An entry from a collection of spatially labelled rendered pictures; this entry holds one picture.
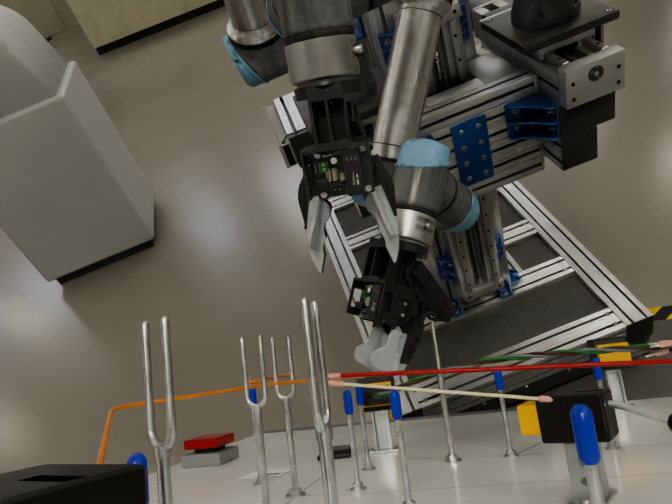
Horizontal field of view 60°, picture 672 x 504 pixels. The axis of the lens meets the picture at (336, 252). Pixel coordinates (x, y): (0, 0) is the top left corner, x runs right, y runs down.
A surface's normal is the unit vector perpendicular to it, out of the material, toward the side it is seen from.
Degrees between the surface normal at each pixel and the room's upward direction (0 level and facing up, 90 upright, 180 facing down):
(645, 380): 0
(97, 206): 90
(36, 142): 90
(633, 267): 0
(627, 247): 0
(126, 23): 90
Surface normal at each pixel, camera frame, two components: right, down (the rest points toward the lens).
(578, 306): -0.29, -0.73
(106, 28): 0.23, 0.57
